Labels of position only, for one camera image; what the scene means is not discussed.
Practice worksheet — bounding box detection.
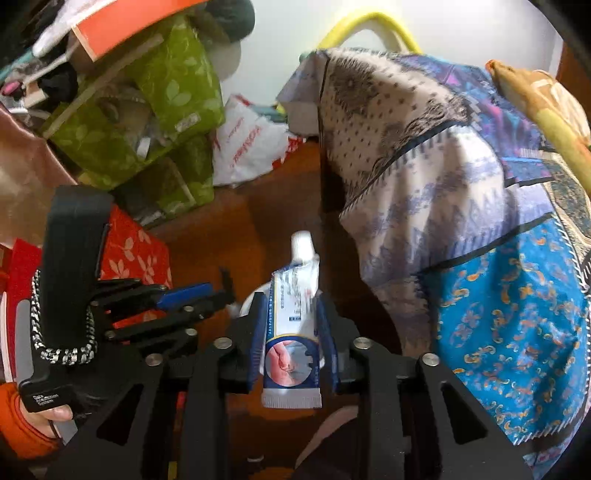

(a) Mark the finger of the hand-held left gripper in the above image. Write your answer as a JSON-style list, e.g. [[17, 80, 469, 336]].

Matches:
[[90, 278, 214, 311], [104, 267, 237, 366]]

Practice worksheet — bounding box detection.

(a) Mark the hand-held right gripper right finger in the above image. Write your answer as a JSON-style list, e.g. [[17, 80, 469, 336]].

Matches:
[[316, 295, 534, 480]]

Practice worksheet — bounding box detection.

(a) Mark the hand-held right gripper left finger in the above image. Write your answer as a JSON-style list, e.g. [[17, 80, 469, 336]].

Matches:
[[46, 292, 269, 480]]

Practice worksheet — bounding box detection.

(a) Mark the white toothpaste tube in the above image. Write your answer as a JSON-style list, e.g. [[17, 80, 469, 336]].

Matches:
[[261, 231, 324, 409]]

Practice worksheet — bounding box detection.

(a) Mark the person's left hand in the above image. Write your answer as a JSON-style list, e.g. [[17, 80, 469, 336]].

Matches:
[[21, 403, 75, 438]]

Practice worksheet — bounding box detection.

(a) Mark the red floral bag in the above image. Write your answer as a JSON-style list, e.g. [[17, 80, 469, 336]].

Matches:
[[96, 205, 174, 329]]

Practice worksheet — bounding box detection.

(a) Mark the small green leaf print bag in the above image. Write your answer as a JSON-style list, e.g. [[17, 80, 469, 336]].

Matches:
[[115, 134, 215, 219]]

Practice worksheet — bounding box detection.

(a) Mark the white plastic bag red print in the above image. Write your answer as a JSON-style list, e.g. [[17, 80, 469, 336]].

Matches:
[[211, 95, 303, 186]]

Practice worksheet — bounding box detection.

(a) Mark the patterned patchwork bedsheet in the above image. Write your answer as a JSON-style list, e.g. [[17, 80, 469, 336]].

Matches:
[[277, 46, 591, 469]]

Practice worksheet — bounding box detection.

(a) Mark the orange cardboard box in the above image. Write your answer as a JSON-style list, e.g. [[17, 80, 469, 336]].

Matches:
[[71, 0, 208, 62]]

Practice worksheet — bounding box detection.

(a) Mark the dark green plush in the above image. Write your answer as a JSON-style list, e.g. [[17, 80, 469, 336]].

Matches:
[[203, 0, 256, 43]]

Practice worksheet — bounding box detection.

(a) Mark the colourful fleece blanket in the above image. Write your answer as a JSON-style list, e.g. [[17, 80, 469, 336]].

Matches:
[[485, 59, 591, 195]]

